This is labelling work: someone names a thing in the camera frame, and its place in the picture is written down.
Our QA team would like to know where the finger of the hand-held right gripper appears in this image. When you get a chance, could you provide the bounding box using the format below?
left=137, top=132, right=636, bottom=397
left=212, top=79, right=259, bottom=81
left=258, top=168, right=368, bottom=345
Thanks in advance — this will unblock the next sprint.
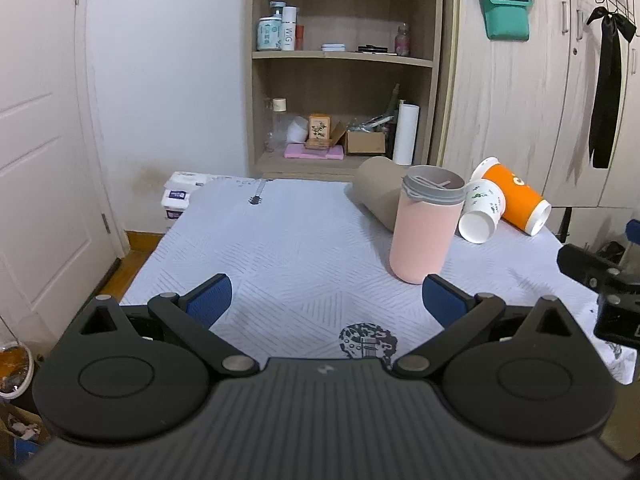
left=557, top=243, right=640, bottom=292

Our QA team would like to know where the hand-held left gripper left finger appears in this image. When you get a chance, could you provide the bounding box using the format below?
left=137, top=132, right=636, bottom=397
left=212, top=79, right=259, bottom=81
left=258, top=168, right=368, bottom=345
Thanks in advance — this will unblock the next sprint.
left=71, top=274, right=259, bottom=377

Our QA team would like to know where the orange bowl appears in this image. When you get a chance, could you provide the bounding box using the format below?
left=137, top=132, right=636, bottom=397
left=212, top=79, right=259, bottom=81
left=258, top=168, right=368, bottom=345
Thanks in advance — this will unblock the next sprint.
left=0, top=344, right=36, bottom=401

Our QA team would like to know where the black ribbon bow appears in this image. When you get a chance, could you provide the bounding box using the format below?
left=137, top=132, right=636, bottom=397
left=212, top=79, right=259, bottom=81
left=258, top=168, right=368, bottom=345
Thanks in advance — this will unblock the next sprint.
left=585, top=6, right=637, bottom=170

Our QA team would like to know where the clear glass bottle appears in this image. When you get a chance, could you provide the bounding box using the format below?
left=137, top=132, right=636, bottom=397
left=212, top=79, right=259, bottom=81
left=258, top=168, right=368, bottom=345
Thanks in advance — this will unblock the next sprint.
left=264, top=97, right=288, bottom=154

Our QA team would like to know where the pink cup with grey lid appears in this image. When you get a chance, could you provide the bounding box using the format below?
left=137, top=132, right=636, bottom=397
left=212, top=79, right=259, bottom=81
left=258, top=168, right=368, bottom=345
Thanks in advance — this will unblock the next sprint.
left=389, top=164, right=466, bottom=285

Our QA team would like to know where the floral printed box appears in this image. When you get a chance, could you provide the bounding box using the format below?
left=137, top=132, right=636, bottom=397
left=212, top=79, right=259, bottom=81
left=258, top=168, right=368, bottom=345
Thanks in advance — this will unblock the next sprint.
left=308, top=114, right=332, bottom=141

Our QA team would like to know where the white tissue pack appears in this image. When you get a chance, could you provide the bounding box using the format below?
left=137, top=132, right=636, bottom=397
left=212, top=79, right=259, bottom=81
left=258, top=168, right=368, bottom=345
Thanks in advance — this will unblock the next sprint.
left=159, top=170, right=209, bottom=221

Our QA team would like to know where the pink flat box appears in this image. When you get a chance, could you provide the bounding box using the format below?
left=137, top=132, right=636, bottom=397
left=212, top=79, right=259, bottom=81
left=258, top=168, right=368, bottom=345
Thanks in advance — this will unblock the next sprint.
left=283, top=143, right=347, bottom=160

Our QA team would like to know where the orange paper cup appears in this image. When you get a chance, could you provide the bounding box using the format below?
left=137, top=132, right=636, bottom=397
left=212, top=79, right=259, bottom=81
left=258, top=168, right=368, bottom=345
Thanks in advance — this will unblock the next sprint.
left=470, top=156, right=552, bottom=236

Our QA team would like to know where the wooden wardrobe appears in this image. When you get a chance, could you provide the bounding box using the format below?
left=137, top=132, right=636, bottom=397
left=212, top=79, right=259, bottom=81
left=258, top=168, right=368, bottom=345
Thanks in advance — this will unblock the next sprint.
left=442, top=0, right=640, bottom=241

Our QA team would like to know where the beige cup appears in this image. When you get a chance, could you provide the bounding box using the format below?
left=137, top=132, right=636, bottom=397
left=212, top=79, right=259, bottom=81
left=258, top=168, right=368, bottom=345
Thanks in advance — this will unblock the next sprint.
left=352, top=156, right=417, bottom=234

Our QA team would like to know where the white paper roll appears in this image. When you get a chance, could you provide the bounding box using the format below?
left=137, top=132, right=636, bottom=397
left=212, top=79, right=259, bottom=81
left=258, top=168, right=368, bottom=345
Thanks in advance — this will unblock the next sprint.
left=392, top=103, right=420, bottom=166

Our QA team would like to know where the teal and white jar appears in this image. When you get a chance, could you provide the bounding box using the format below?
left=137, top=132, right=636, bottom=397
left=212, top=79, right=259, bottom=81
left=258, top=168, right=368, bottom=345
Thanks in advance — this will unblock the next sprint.
left=257, top=16, right=284, bottom=52

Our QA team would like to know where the white plastic cup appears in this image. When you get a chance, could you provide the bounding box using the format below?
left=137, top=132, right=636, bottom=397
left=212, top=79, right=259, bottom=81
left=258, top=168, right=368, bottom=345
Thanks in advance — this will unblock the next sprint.
left=286, top=116, right=310, bottom=144

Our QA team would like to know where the brown cardboard box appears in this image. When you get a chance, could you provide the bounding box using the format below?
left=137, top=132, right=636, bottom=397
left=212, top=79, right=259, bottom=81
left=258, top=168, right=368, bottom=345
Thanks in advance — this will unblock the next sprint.
left=0, top=402, right=52, bottom=463

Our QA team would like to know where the white cosmetic bottle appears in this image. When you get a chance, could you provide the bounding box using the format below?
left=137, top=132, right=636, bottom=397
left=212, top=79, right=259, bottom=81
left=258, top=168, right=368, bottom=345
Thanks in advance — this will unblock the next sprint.
left=281, top=6, right=299, bottom=52

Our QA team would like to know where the open cardboard box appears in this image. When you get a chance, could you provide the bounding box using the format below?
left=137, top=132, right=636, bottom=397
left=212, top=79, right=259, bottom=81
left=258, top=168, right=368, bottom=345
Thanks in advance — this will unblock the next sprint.
left=331, top=121, right=387, bottom=155

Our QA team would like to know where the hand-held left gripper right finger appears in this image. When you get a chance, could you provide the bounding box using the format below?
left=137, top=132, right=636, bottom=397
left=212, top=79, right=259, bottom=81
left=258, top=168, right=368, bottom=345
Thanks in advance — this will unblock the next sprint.
left=392, top=274, right=586, bottom=377

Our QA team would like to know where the white floral paper cup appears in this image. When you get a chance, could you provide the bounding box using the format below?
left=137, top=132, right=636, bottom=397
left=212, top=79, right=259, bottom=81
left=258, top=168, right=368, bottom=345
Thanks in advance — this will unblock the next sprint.
left=458, top=179, right=507, bottom=245

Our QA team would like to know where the white door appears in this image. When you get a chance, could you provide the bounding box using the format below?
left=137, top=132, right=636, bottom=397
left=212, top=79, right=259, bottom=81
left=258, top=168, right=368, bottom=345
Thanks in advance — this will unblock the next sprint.
left=0, top=0, right=127, bottom=346

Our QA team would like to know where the wooden shelf unit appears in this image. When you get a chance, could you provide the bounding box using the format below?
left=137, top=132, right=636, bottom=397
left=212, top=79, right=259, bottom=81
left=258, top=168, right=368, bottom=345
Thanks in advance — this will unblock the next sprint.
left=247, top=0, right=447, bottom=182

